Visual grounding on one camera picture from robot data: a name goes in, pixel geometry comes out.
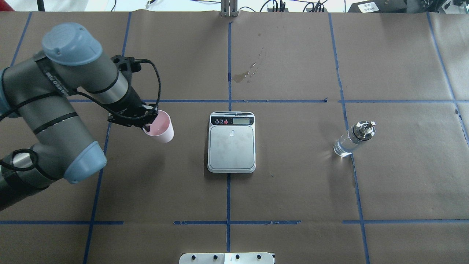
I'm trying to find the glass sauce bottle metal spout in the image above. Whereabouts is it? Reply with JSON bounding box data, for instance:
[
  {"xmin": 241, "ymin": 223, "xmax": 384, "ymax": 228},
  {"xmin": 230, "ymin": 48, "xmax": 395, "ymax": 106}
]
[{"xmin": 333, "ymin": 121, "xmax": 376, "ymax": 157}]

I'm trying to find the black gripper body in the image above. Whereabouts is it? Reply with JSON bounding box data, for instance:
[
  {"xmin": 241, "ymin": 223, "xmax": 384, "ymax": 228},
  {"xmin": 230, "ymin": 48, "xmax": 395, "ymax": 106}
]
[{"xmin": 107, "ymin": 104, "xmax": 159, "ymax": 128}]

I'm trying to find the pink paper cup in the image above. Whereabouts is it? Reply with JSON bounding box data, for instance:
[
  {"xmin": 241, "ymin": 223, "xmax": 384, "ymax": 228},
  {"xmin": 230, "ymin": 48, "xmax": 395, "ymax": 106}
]
[{"xmin": 142, "ymin": 110, "xmax": 174, "ymax": 143}]

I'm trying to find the aluminium frame post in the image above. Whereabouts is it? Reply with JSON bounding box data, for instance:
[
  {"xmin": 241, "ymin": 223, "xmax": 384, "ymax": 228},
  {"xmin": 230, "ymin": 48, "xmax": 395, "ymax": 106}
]
[{"xmin": 220, "ymin": 0, "xmax": 239, "ymax": 17}]

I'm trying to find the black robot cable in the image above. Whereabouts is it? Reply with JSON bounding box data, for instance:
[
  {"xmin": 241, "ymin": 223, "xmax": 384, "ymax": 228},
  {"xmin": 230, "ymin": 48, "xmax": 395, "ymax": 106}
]
[{"xmin": 134, "ymin": 59, "xmax": 162, "ymax": 110}]

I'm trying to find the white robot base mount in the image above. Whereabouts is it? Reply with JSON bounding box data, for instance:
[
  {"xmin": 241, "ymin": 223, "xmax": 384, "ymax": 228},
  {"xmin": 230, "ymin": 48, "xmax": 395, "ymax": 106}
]
[{"xmin": 179, "ymin": 252, "xmax": 276, "ymax": 264}]

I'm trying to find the white digital kitchen scale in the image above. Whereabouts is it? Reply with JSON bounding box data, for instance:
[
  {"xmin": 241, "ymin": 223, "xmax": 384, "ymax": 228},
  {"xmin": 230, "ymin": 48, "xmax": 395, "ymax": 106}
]
[{"xmin": 207, "ymin": 111, "xmax": 256, "ymax": 174}]

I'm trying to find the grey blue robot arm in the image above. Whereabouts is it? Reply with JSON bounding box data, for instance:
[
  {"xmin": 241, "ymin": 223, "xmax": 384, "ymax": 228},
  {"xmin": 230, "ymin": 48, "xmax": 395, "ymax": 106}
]
[{"xmin": 1, "ymin": 22, "xmax": 159, "ymax": 210}]

